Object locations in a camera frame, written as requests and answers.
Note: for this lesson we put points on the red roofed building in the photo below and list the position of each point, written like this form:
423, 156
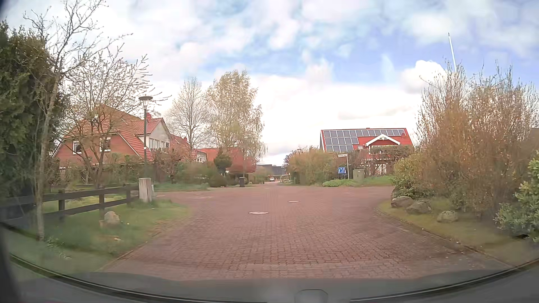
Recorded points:
236, 159

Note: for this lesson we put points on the yellowish hedge bushes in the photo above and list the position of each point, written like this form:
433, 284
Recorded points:
309, 165

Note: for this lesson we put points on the tall birch trees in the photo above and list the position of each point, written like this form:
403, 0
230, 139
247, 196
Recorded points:
223, 113

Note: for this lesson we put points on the garden bushes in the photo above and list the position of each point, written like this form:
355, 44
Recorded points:
202, 172

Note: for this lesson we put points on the red brick paved road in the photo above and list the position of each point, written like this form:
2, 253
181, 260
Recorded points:
294, 235

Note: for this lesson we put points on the grey street cabinet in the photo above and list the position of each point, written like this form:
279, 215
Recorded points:
358, 174

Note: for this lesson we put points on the red house with solar panels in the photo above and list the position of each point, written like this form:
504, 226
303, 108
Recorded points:
364, 141

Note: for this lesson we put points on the boulder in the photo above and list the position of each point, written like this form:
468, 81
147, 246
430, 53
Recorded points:
447, 216
418, 207
111, 218
401, 201

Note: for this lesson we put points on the red brick house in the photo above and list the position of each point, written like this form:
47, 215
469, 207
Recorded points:
122, 141

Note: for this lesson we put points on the grass verge with boulder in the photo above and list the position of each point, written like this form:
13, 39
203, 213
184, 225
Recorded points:
105, 235

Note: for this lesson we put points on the dark wooden fence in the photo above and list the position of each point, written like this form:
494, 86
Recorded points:
80, 195

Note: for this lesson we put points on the large brown bushes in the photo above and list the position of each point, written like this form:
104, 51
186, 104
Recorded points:
467, 139

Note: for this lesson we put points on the white flagpole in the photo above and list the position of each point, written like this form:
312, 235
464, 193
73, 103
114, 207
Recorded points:
452, 52

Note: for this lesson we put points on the grass verge with boulders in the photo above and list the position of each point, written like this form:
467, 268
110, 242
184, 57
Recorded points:
471, 235

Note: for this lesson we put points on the bare thin tree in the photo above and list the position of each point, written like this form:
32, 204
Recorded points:
44, 139

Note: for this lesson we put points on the dark evergreen tree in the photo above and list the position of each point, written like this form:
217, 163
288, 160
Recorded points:
19, 109

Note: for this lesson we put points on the green leafy shrub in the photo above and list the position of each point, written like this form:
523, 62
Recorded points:
522, 202

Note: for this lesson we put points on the road sign on post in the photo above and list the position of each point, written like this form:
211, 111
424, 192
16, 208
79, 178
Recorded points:
346, 162

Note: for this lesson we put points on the lamp post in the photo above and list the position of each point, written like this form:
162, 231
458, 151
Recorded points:
145, 126

